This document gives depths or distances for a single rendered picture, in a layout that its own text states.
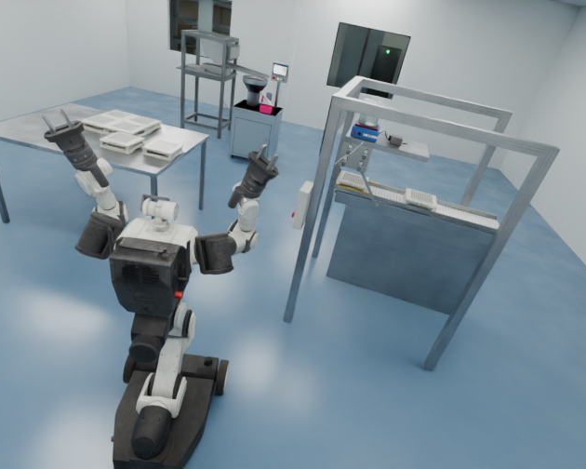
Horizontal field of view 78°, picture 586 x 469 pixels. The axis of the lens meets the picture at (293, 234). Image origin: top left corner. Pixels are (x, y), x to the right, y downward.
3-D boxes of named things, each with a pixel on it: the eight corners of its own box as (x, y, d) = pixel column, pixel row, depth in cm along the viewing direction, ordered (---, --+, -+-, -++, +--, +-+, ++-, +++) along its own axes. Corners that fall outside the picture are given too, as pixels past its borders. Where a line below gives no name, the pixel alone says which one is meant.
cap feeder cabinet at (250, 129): (227, 157, 547) (232, 106, 507) (238, 147, 595) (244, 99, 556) (268, 167, 543) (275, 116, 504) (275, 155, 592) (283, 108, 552)
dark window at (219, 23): (168, 50, 756) (168, -14, 699) (169, 50, 757) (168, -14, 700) (230, 63, 749) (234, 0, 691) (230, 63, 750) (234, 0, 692)
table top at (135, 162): (-28, 134, 282) (-29, 129, 280) (70, 106, 376) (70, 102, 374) (155, 178, 273) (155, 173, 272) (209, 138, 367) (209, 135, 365)
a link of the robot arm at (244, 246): (251, 255, 168) (235, 262, 146) (227, 243, 170) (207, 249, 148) (261, 232, 166) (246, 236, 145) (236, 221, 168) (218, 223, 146)
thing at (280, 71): (266, 107, 537) (273, 61, 504) (268, 106, 546) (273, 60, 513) (281, 111, 536) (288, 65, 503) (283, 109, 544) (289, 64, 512)
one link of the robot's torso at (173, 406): (177, 422, 182) (177, 408, 175) (136, 418, 181) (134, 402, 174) (187, 386, 200) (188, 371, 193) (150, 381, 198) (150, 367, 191)
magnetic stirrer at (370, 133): (349, 136, 270) (352, 124, 266) (352, 129, 288) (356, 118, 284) (376, 142, 267) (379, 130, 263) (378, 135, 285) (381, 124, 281)
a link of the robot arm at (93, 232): (107, 248, 144) (99, 256, 131) (83, 239, 141) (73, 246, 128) (120, 221, 144) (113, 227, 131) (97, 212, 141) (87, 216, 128)
